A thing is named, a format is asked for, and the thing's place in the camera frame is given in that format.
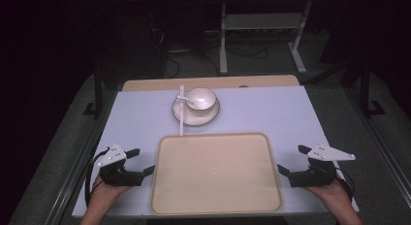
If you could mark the white plate with dark rim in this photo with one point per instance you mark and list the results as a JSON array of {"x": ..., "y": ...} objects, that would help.
[{"x": 197, "y": 119}]

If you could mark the white metal table frame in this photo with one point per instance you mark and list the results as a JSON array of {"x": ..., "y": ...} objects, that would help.
[{"x": 258, "y": 22}]

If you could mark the beige plastic tray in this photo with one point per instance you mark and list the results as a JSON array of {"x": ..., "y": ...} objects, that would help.
[{"x": 216, "y": 175}]

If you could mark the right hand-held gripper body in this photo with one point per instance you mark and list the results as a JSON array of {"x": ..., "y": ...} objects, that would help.
[{"x": 315, "y": 176}]

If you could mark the person's left hand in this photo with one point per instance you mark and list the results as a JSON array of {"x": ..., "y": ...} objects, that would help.
[{"x": 108, "y": 192}]

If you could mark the white ceramic bowl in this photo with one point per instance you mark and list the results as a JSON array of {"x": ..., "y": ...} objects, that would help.
[{"x": 202, "y": 99}]

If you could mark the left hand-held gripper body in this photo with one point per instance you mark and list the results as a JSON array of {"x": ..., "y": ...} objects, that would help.
[{"x": 119, "y": 178}]

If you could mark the person's right hand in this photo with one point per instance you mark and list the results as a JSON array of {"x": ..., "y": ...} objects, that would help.
[{"x": 332, "y": 194}]

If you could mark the black metal stand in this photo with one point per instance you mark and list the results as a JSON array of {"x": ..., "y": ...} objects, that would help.
[
  {"x": 98, "y": 95},
  {"x": 366, "y": 95}
]

